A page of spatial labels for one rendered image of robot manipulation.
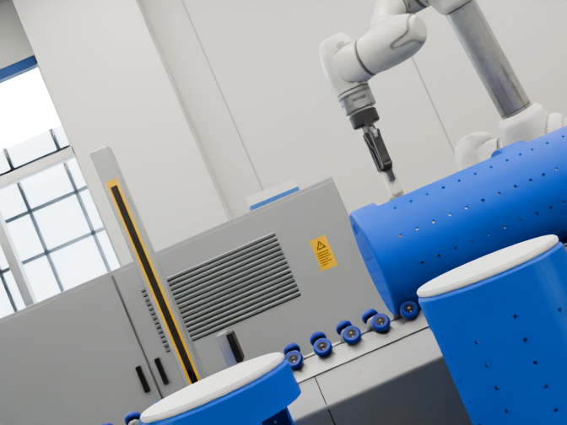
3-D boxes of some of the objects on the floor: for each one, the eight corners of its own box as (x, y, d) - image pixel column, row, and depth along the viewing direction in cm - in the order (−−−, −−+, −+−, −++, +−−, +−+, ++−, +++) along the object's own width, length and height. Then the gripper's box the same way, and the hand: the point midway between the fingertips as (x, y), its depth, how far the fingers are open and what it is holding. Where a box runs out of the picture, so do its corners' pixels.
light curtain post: (317, 696, 228) (93, 155, 237) (337, 687, 228) (111, 147, 237) (318, 707, 222) (88, 152, 231) (338, 699, 222) (107, 144, 231)
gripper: (345, 122, 217) (379, 202, 215) (351, 110, 200) (387, 196, 198) (370, 111, 217) (404, 191, 215) (379, 99, 200) (415, 185, 199)
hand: (391, 182), depth 207 cm, fingers closed on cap, 4 cm apart
